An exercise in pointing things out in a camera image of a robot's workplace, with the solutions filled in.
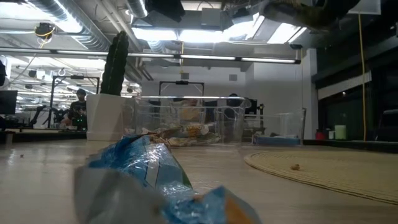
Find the clear plastic bin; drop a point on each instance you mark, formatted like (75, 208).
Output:
(192, 98)
(224, 124)
(289, 124)

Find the person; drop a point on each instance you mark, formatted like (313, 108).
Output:
(77, 109)
(233, 99)

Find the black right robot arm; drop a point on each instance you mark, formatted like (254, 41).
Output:
(342, 7)

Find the black computer monitor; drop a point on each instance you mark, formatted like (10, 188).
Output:
(7, 102)

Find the pale green cup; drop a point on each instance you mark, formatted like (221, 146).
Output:
(340, 132)

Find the orange Chewy granola bar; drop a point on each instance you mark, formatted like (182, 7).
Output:
(196, 130)

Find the blue granola bar wrapper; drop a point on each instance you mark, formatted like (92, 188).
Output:
(276, 140)
(140, 168)

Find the round black ceiling device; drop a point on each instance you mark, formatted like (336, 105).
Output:
(45, 30)

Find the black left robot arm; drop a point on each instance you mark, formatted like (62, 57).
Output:
(164, 9)

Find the small brown crumb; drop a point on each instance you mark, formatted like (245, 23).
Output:
(295, 167)

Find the long linear ceiling lamp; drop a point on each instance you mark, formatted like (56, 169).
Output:
(208, 57)

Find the black background robot arm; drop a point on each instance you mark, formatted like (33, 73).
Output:
(40, 113)

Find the small red container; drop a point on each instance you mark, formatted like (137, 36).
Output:
(320, 134)

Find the woven straw placemat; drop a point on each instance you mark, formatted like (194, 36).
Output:
(326, 174)

